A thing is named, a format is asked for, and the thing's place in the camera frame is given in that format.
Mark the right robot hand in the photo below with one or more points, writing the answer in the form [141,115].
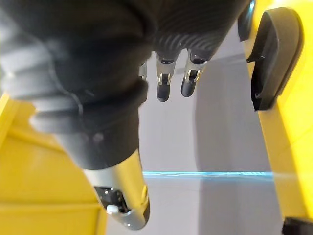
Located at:
[97,61]

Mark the black plastic housing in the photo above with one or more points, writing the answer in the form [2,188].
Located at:
[244,25]
[298,227]
[281,61]

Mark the blue floor tape line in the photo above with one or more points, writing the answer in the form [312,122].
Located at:
[207,174]

